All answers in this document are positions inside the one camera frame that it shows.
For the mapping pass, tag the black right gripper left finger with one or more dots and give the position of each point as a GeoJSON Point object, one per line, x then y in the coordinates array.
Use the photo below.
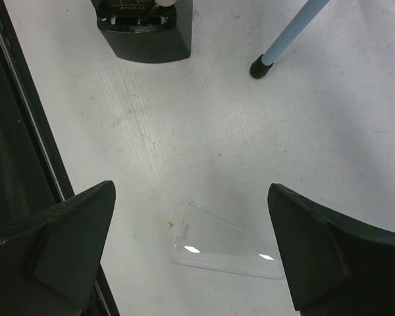
{"type": "Point", "coordinates": [48, 262]}

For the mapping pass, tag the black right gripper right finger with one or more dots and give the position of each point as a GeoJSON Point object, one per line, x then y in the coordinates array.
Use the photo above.
{"type": "Point", "coordinates": [334, 264]}

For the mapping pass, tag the clear plastic metronome cover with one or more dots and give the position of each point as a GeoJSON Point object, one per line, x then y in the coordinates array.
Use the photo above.
{"type": "Point", "coordinates": [209, 239]}

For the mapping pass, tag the black metronome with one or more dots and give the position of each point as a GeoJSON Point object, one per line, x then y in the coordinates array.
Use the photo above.
{"type": "Point", "coordinates": [150, 32]}

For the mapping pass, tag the light blue music stand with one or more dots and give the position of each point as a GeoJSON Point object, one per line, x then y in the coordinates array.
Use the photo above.
{"type": "Point", "coordinates": [262, 65]}

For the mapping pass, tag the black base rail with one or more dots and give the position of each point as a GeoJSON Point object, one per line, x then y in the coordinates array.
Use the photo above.
{"type": "Point", "coordinates": [32, 173]}

